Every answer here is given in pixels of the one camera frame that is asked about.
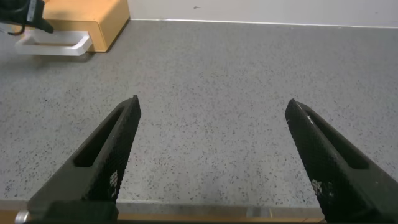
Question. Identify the yellow drawer case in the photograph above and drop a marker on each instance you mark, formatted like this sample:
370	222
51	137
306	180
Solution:
93	15

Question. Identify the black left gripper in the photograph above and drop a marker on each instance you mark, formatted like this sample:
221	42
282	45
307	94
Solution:
15	11

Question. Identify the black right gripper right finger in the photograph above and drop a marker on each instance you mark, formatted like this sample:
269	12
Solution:
348	186

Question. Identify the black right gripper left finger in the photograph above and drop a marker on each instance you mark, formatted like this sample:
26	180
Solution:
93	180

